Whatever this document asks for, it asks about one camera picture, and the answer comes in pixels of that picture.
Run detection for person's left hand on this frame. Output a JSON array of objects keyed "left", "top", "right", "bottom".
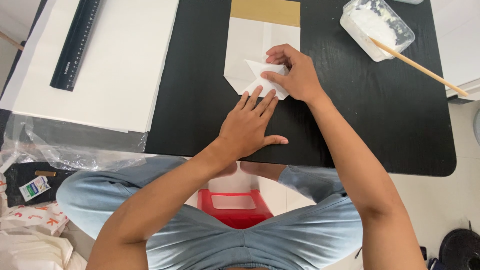
[{"left": 215, "top": 85, "right": 290, "bottom": 163}]

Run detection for person's right hand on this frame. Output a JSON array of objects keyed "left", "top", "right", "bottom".
[{"left": 260, "top": 43, "right": 327, "bottom": 106}]

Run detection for white paper bag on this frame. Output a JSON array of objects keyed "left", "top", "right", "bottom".
[{"left": 223, "top": 0, "right": 302, "bottom": 101}]

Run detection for red plastic stool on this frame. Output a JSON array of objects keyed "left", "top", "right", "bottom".
[{"left": 196, "top": 188, "right": 275, "bottom": 230}]

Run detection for clear plastic glue container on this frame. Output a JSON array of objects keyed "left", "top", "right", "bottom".
[{"left": 339, "top": 0, "right": 416, "bottom": 63}]

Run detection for person's blue-grey shorts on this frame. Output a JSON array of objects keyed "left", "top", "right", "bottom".
[{"left": 55, "top": 155, "right": 364, "bottom": 270}]

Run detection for long wooden stick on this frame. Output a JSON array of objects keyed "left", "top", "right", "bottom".
[{"left": 369, "top": 37, "right": 470, "bottom": 98}]

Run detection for stack of white paper sheets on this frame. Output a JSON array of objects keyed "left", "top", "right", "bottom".
[{"left": 0, "top": 0, "right": 180, "bottom": 134}]

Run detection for white cabinet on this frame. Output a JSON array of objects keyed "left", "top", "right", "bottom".
[{"left": 430, "top": 0, "right": 480, "bottom": 105}]

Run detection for clear plastic wrap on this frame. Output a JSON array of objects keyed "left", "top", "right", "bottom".
[{"left": 0, "top": 112, "right": 149, "bottom": 172}]

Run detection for black ruler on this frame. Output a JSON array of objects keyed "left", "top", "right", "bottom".
[{"left": 49, "top": 0, "right": 102, "bottom": 92}]

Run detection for small white green sachet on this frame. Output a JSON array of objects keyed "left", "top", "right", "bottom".
[{"left": 18, "top": 175, "right": 52, "bottom": 202}]

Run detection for black board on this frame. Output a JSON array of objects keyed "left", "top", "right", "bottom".
[{"left": 3, "top": 161, "right": 77, "bottom": 208}]

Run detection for white bag with orange print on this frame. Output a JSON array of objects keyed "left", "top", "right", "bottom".
[{"left": 0, "top": 201, "right": 70, "bottom": 238}]

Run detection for black fan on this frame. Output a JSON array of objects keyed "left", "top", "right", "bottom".
[{"left": 427, "top": 220, "right": 480, "bottom": 270}]

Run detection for pile of white paper bags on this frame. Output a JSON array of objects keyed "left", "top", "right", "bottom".
[{"left": 0, "top": 229, "right": 88, "bottom": 270}]

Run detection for thin wooden rod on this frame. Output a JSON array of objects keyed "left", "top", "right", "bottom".
[{"left": 0, "top": 31, "right": 25, "bottom": 52}]

